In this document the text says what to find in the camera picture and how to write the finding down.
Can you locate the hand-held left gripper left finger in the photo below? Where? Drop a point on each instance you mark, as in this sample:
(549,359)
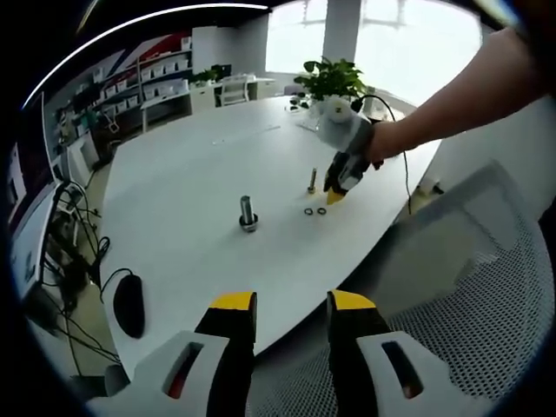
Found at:
(230,347)

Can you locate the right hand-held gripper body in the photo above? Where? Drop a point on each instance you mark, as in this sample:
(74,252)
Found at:
(345,128)

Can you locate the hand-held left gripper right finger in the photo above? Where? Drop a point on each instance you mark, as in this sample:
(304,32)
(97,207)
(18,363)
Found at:
(356,343)

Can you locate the small threaded stud bolt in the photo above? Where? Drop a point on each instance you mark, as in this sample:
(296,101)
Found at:
(312,178)

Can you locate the large threaded metal stud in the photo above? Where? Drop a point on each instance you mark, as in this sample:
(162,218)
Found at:
(246,206)

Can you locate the person's right hand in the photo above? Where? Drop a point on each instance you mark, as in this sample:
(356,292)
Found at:
(386,141)

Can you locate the green potted plant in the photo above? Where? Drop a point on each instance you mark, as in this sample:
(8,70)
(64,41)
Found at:
(334,80)

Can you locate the black computer mouse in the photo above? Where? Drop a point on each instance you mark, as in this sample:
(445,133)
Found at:
(129,306)

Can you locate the white slatted chair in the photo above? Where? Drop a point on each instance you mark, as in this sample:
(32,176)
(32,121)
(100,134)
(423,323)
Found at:
(234,91)

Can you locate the grey mesh office chair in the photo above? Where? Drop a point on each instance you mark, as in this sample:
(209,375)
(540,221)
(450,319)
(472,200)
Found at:
(478,304)

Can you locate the small green plant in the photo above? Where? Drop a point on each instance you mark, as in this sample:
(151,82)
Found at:
(210,74)

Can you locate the white side table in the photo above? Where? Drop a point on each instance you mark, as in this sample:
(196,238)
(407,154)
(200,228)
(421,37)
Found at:
(167,102)

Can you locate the shelf with white bins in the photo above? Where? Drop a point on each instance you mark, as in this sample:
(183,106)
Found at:
(130,82)

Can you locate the ceiling light strip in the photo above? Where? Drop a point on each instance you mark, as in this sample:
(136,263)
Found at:
(130,28)

